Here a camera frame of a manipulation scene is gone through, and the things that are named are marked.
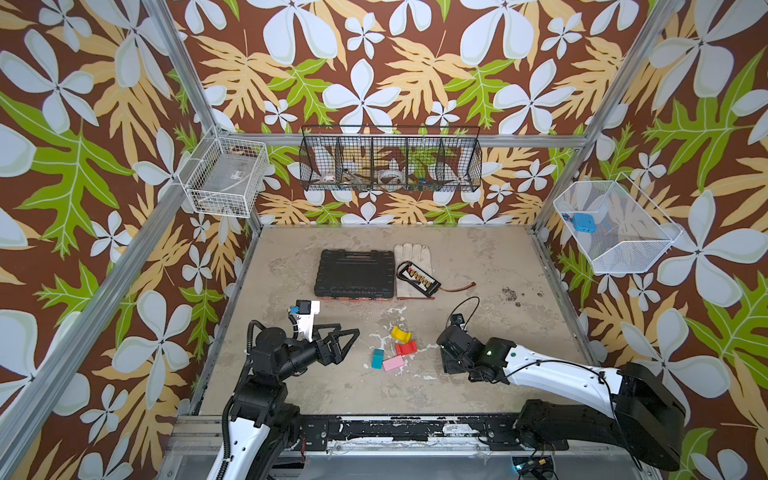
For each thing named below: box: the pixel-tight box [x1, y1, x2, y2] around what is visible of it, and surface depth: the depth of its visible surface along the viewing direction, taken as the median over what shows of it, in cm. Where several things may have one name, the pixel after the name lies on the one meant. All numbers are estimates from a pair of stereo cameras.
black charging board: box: [399, 261, 442, 298], surface depth 103 cm
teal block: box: [371, 348, 384, 370], surface depth 88 cm
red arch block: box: [396, 340, 418, 356], surface depth 88 cm
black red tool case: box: [314, 249, 395, 301], surface depth 103 cm
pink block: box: [383, 355, 404, 372], surface depth 87 cm
